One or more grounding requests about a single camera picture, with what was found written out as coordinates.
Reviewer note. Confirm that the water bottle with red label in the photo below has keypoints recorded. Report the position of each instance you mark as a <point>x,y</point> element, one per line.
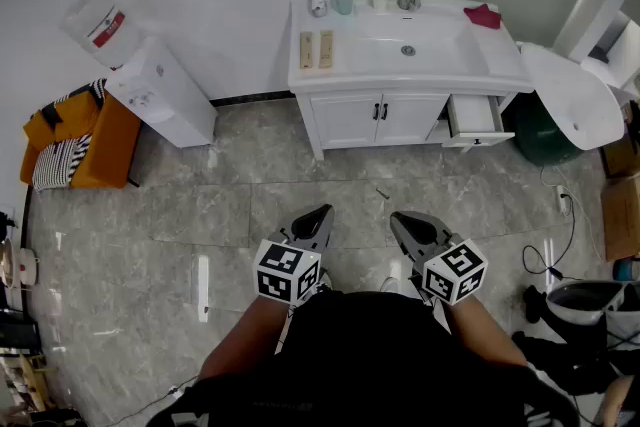
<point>97,27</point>

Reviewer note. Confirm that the small cardboard box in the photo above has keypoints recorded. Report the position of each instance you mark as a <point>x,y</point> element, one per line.
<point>622,157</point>

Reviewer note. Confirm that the person's black clothing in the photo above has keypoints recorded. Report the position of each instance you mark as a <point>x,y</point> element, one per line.
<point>360,355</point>

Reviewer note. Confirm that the person's left forearm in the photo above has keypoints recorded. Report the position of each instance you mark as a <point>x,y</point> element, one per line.
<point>240,340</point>

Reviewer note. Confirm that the large cardboard box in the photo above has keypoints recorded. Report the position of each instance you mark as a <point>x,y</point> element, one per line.
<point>622,220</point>

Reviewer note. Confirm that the grey white machine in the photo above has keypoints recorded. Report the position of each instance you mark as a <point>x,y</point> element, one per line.
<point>575,310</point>

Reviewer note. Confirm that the red cloth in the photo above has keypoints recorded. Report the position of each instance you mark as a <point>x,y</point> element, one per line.
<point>482,16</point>

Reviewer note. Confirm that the white power strip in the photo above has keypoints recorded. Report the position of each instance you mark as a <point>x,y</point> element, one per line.
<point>563,200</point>

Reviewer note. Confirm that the person's right forearm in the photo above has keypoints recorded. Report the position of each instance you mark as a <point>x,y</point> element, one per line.
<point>485,335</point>

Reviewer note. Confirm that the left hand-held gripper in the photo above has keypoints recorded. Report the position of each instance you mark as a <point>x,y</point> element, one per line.
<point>287,272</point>

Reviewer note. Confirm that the teal blue container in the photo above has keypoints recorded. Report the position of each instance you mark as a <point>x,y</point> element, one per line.
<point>627,270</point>

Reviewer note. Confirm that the green translucent cup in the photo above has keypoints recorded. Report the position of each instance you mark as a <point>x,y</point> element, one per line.
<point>343,4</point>

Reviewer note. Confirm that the white soap dispenser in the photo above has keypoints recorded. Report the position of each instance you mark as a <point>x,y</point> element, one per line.
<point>318,4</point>

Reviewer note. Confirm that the orange sofa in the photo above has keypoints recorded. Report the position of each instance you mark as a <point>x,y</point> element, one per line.
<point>112,145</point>

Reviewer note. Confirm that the person's left white shoe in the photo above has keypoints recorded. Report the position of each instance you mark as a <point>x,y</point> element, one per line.
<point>325,281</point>

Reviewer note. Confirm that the cream cup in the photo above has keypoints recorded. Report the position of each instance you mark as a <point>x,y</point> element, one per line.
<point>380,0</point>

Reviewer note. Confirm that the white cooking pot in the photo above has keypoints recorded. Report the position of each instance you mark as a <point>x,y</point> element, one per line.
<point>22,265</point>

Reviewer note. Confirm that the person's right white shoe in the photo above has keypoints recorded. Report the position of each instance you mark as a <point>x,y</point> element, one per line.
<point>391,286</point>

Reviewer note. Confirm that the metal sink drain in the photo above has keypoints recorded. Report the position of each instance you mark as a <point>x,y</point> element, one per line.
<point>408,50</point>

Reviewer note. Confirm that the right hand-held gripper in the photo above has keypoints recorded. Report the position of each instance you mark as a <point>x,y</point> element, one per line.
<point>455,272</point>

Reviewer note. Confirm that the small brown stick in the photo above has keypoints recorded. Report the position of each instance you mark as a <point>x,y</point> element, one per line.
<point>383,193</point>

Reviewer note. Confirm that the white open drawer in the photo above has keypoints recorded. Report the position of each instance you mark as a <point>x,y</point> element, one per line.
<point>472,115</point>

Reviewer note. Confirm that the black white striped pillow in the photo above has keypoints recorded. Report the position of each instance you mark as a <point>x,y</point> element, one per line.
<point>57,162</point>

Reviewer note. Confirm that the person's white shoe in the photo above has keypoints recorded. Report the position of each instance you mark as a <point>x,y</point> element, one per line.
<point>391,286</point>
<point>325,281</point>

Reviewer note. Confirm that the white ceramic sink top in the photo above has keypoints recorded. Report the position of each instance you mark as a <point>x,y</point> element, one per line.
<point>495,55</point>

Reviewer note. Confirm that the large white freestanding basin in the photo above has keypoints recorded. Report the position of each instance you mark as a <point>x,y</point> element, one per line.
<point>575,100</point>

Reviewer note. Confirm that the white water dispenser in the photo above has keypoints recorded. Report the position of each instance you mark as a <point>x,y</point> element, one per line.
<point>170,95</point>

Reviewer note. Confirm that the dark green pedestal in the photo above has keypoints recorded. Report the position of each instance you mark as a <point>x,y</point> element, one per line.
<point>537,140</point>

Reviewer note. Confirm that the white vanity cabinet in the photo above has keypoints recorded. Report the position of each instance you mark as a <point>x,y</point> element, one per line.
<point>345,120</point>

